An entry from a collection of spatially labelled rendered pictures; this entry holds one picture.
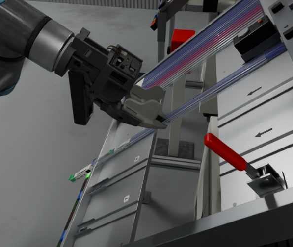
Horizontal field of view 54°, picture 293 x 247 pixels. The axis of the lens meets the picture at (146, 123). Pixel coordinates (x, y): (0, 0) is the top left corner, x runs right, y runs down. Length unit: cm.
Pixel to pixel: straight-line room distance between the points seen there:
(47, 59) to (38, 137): 160
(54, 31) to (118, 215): 35
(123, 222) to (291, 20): 44
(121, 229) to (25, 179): 132
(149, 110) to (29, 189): 135
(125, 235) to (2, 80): 34
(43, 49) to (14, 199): 135
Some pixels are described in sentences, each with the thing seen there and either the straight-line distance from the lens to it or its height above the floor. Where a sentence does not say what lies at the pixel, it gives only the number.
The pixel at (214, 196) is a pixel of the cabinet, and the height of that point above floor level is 62.
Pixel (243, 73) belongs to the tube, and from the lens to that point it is 46.
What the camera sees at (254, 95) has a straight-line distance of 52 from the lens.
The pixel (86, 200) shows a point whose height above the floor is 73.
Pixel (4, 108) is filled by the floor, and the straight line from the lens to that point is 242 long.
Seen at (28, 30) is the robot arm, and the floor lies 114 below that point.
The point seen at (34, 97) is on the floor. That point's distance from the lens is 246.
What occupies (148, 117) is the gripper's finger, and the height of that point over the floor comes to 100.
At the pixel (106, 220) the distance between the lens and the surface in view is 61.
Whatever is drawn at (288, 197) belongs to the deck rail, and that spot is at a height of 105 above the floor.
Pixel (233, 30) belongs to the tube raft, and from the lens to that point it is 77.
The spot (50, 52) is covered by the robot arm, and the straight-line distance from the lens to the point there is 47.
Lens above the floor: 131
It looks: 40 degrees down
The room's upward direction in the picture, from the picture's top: straight up
